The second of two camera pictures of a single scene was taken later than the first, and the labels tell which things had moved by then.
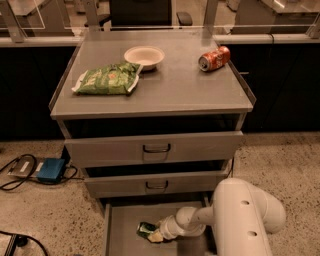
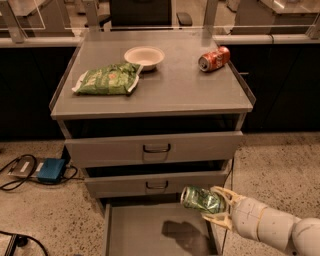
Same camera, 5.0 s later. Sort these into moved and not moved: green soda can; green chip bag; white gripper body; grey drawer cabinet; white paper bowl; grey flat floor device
Moved: white gripper body; green soda can
Not moved: grey drawer cabinet; green chip bag; white paper bowl; grey flat floor device
